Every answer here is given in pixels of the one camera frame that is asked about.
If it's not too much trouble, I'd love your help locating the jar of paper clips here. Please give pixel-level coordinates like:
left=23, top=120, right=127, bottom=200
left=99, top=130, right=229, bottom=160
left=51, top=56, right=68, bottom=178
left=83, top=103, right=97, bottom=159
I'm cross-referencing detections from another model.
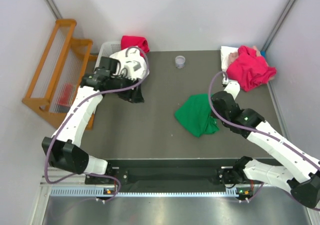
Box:
left=175, top=55, right=186, bottom=69

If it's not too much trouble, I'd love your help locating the purple cable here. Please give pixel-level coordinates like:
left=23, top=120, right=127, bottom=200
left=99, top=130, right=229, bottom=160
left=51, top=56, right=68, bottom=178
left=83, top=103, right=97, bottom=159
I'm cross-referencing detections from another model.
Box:
left=207, top=71, right=320, bottom=212
left=43, top=45, right=150, bottom=202

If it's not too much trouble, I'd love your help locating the crumpled red t shirt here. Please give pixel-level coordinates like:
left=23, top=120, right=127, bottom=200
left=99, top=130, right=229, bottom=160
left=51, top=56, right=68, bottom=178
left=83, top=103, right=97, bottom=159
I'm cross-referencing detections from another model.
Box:
left=224, top=45, right=277, bottom=93

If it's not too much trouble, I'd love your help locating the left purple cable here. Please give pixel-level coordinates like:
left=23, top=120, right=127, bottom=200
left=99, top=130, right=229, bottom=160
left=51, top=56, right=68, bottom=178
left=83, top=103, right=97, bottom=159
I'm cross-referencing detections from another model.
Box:
left=43, top=45, right=150, bottom=202

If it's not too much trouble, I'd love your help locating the green t shirt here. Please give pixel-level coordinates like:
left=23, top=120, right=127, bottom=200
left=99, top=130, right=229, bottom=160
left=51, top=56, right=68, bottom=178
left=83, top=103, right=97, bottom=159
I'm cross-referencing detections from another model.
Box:
left=174, top=93, right=220, bottom=138

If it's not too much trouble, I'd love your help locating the white t shirt in basket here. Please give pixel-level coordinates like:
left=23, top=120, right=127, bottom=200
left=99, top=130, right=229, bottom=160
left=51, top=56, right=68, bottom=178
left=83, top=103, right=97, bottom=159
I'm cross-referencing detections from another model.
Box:
left=109, top=47, right=150, bottom=80

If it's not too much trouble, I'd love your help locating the white laundry basket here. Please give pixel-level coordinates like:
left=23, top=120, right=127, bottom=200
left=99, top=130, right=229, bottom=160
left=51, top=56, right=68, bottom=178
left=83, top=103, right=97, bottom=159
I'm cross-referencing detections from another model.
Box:
left=94, top=41, right=121, bottom=69

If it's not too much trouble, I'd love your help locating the slotted cable duct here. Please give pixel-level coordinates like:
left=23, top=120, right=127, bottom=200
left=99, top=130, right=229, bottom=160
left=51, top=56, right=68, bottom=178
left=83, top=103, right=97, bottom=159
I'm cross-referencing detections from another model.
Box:
left=50, top=186, right=251, bottom=198

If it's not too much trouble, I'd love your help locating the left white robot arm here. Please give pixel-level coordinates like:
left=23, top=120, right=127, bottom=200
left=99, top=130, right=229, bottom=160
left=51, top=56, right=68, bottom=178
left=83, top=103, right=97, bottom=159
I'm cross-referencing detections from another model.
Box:
left=42, top=74, right=147, bottom=184

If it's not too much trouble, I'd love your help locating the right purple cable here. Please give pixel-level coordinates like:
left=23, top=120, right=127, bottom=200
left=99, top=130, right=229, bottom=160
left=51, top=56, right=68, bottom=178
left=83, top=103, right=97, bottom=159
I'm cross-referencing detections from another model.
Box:
left=207, top=71, right=320, bottom=212

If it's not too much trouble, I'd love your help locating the blue item behind shirts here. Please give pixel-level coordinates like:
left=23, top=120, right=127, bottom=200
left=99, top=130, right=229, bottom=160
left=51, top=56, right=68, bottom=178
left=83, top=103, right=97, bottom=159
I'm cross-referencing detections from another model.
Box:
left=260, top=51, right=267, bottom=60

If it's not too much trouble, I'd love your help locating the folded white t shirt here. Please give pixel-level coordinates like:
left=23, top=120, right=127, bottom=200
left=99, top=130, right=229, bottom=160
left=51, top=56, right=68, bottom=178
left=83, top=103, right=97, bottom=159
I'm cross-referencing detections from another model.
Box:
left=220, top=46, right=239, bottom=72

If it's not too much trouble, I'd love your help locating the red t shirt in basket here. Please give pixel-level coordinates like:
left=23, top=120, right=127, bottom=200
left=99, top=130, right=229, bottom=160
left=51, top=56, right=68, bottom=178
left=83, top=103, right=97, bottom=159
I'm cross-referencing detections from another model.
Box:
left=120, top=35, right=150, bottom=54

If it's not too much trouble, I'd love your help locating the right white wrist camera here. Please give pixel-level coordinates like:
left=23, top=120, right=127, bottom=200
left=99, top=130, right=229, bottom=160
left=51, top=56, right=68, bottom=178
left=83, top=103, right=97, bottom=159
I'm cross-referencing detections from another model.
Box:
left=222, top=78, right=241, bottom=100

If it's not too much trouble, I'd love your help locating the wooden rack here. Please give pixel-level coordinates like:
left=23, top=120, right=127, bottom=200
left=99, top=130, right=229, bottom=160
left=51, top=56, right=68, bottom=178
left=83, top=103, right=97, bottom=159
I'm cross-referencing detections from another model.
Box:
left=22, top=18, right=98, bottom=129

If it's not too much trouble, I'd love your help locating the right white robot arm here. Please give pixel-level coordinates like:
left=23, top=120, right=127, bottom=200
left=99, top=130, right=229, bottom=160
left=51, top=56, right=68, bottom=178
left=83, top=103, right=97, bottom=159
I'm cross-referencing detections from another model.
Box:
left=209, top=90, right=320, bottom=209

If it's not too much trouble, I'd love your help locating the folded pink t shirt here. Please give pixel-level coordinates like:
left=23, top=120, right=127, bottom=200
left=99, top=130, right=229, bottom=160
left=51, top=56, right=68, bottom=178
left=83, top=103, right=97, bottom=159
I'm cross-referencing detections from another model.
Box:
left=226, top=45, right=270, bottom=90

